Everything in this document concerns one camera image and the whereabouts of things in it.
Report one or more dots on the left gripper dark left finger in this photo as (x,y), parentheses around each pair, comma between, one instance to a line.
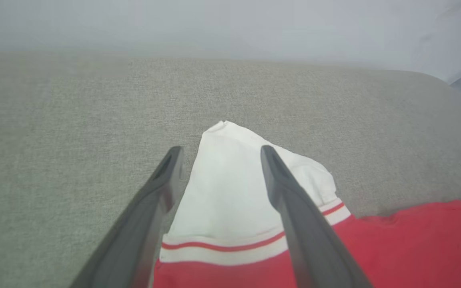
(138,236)

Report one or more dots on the red and white basketball jersey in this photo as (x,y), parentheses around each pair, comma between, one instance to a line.
(230,200)

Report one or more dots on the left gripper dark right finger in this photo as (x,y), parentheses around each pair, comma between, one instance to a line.
(310,240)

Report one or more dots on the grey fabric sofa cushion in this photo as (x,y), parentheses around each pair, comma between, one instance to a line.
(74,120)

